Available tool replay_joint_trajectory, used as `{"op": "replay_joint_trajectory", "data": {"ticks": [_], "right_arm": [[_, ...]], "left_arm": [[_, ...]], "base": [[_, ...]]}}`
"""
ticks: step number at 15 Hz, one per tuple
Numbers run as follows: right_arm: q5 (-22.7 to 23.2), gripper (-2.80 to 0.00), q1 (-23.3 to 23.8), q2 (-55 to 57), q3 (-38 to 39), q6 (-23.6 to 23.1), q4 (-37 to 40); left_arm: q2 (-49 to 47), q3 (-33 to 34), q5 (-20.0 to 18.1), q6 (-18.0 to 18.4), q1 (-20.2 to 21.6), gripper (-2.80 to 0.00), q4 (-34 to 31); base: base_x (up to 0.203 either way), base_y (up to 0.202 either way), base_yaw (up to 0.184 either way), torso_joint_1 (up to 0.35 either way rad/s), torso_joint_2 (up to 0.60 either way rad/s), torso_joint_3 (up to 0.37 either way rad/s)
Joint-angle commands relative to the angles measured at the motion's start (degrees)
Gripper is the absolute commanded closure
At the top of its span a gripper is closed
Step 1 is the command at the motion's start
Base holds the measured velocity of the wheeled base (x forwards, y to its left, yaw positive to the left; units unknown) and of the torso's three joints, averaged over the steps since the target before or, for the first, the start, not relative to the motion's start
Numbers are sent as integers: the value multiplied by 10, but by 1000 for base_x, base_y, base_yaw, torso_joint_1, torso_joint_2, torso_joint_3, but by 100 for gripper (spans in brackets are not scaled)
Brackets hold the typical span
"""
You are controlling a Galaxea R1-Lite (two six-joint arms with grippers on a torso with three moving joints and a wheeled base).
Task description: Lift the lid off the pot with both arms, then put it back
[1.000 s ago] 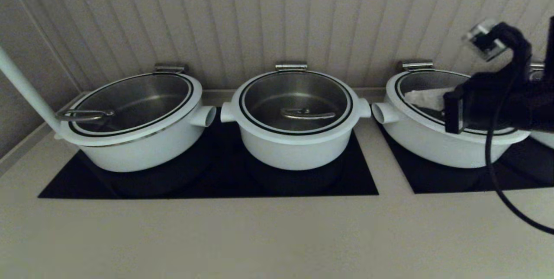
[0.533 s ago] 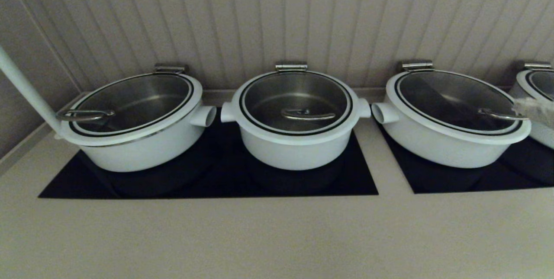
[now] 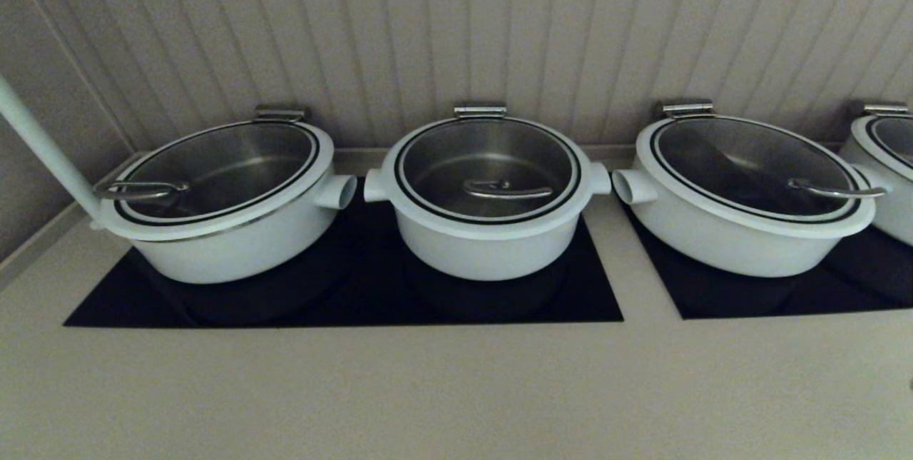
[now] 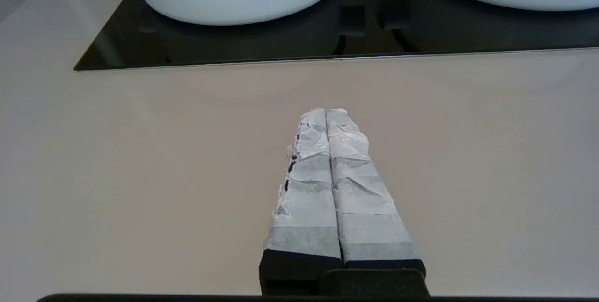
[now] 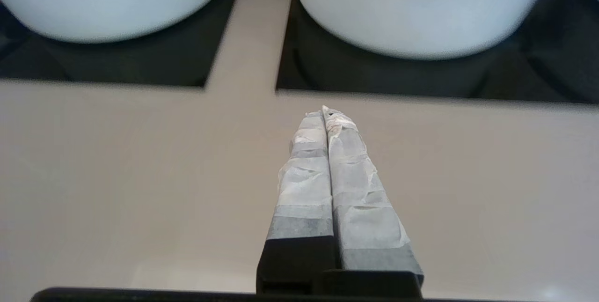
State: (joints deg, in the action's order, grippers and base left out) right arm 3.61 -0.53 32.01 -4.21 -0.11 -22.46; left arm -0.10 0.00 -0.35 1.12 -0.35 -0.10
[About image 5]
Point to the black glass cooktop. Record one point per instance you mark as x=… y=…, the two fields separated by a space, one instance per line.
x=140 y=63
x=421 y=77

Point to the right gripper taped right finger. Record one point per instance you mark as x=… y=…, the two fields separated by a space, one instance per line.
x=365 y=208

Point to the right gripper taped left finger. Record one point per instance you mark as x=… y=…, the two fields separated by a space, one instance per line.
x=302 y=208

